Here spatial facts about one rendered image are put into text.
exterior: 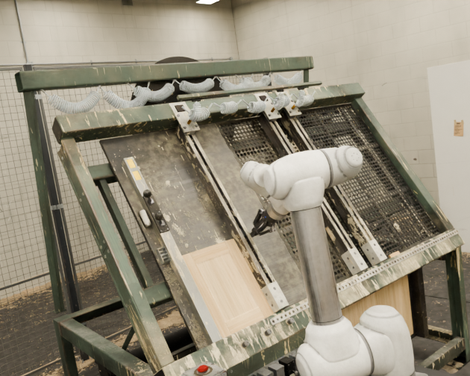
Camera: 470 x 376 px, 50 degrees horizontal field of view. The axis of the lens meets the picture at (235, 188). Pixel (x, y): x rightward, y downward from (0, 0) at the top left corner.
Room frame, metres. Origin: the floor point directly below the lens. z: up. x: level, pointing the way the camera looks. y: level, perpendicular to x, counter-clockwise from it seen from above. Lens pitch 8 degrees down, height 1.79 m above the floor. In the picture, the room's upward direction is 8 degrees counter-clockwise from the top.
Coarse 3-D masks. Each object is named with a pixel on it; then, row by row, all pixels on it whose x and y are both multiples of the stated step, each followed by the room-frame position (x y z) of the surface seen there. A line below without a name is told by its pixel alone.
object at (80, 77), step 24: (24, 72) 2.63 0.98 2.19; (48, 72) 2.71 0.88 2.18; (72, 72) 2.79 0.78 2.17; (96, 72) 2.87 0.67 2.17; (120, 72) 2.96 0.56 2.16; (144, 72) 3.05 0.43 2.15; (168, 72) 3.15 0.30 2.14; (192, 72) 3.27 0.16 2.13; (216, 72) 3.38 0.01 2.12; (240, 72) 3.51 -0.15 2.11; (264, 72) 3.68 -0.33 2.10; (24, 96) 2.67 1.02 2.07; (48, 216) 2.76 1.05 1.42; (48, 240) 2.78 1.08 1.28; (48, 264) 2.80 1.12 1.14
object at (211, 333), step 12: (132, 168) 2.37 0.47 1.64; (132, 180) 2.34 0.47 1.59; (144, 180) 2.36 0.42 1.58; (144, 204) 2.28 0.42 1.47; (156, 228) 2.22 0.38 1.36; (168, 240) 2.20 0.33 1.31; (168, 252) 2.17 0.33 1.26; (180, 264) 2.14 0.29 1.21; (180, 276) 2.11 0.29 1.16; (192, 288) 2.09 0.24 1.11; (192, 300) 2.06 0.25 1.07; (204, 312) 2.04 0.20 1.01; (204, 324) 2.01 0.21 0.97; (216, 336) 1.99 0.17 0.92
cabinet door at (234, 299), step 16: (192, 256) 2.22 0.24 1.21; (208, 256) 2.26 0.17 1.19; (224, 256) 2.30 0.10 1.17; (240, 256) 2.33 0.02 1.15; (192, 272) 2.17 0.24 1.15; (208, 272) 2.20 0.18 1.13; (224, 272) 2.24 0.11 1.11; (240, 272) 2.27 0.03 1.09; (208, 288) 2.15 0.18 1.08; (224, 288) 2.19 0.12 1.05; (240, 288) 2.22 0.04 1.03; (256, 288) 2.25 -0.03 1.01; (208, 304) 2.10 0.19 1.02; (224, 304) 2.13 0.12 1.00; (240, 304) 2.17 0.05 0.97; (256, 304) 2.20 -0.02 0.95; (224, 320) 2.08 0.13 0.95; (240, 320) 2.11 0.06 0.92; (256, 320) 2.14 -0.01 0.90; (224, 336) 2.03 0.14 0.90
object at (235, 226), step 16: (176, 112) 2.64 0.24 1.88; (176, 128) 2.67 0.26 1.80; (192, 128) 2.61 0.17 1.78; (192, 144) 2.59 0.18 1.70; (192, 160) 2.58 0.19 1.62; (208, 160) 2.57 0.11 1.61; (208, 176) 2.50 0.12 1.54; (208, 192) 2.51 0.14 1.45; (224, 192) 2.47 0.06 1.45; (224, 208) 2.42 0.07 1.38; (224, 224) 2.43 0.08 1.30; (240, 224) 2.39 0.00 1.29; (240, 240) 2.34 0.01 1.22; (256, 256) 2.32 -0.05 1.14; (256, 272) 2.28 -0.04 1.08; (272, 288) 2.23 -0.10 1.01; (272, 304) 2.21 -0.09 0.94; (288, 304) 2.21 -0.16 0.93
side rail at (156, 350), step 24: (72, 144) 2.30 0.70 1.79; (72, 168) 2.23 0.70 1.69; (96, 192) 2.19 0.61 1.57; (96, 216) 2.11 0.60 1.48; (96, 240) 2.14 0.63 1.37; (120, 264) 2.01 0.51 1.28; (120, 288) 2.02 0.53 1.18; (144, 312) 1.92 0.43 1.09; (144, 336) 1.90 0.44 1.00; (168, 360) 1.84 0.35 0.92
